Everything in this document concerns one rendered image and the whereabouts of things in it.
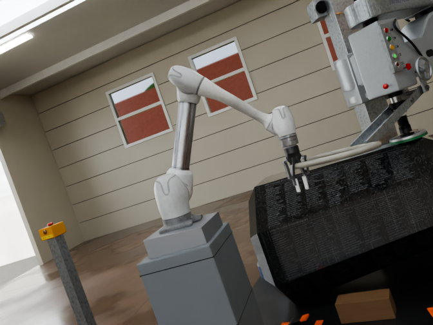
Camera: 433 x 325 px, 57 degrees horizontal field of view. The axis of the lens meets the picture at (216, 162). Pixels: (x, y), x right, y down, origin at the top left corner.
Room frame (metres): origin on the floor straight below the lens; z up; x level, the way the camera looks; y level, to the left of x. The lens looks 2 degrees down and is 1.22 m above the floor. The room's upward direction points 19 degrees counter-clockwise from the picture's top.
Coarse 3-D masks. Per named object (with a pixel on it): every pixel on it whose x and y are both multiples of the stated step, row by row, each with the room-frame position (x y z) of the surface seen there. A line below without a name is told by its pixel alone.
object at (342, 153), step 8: (360, 144) 2.22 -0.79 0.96; (368, 144) 2.15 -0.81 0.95; (376, 144) 1.93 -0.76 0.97; (328, 152) 2.33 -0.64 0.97; (336, 152) 2.31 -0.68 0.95; (344, 152) 1.87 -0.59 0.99; (352, 152) 1.87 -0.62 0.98; (360, 152) 1.87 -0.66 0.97; (312, 160) 1.93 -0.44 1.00; (320, 160) 1.90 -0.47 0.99; (328, 160) 1.88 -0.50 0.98; (336, 160) 1.88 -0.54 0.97; (296, 168) 2.02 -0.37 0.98
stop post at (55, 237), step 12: (48, 228) 2.64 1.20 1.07; (60, 228) 2.70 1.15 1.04; (48, 240) 2.68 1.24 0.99; (60, 240) 2.69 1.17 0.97; (60, 252) 2.66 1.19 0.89; (60, 264) 2.67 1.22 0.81; (72, 264) 2.71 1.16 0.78; (60, 276) 2.69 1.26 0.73; (72, 276) 2.68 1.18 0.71; (72, 288) 2.66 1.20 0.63; (72, 300) 2.68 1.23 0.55; (84, 300) 2.71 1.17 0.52; (84, 312) 2.67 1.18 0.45; (84, 324) 2.67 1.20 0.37; (96, 324) 2.73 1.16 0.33
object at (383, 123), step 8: (408, 96) 2.57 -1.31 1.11; (416, 96) 2.43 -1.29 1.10; (408, 104) 2.38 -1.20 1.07; (384, 112) 2.44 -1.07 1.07; (400, 112) 2.34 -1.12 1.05; (376, 120) 2.39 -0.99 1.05; (384, 120) 2.43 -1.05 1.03; (392, 120) 2.29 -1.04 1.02; (368, 128) 2.35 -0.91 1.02; (376, 128) 2.38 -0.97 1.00; (384, 128) 2.25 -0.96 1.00; (360, 136) 2.30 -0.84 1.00; (368, 136) 2.33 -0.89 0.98; (376, 136) 2.20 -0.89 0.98; (352, 144) 2.26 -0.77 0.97
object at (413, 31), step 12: (432, 12) 2.61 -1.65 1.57; (408, 24) 2.72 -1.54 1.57; (420, 24) 2.57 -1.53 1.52; (432, 24) 2.57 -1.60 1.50; (408, 36) 2.61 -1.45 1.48; (420, 36) 2.51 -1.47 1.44; (432, 36) 2.55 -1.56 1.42; (408, 48) 2.40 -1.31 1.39; (420, 48) 2.46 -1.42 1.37; (432, 48) 2.53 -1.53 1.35; (420, 60) 2.45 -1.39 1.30; (432, 60) 2.51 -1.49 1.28
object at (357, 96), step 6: (348, 54) 3.15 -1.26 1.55; (336, 60) 3.33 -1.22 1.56; (348, 60) 3.15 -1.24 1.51; (354, 78) 3.15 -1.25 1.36; (360, 84) 3.15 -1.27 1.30; (354, 90) 3.19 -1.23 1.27; (360, 90) 3.15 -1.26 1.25; (348, 96) 3.33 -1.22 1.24; (354, 96) 3.22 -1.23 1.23; (360, 96) 3.15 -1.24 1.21; (366, 96) 3.15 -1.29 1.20; (348, 102) 3.36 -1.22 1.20; (354, 102) 3.22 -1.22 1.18; (360, 102) 3.17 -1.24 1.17; (366, 102) 3.15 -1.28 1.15
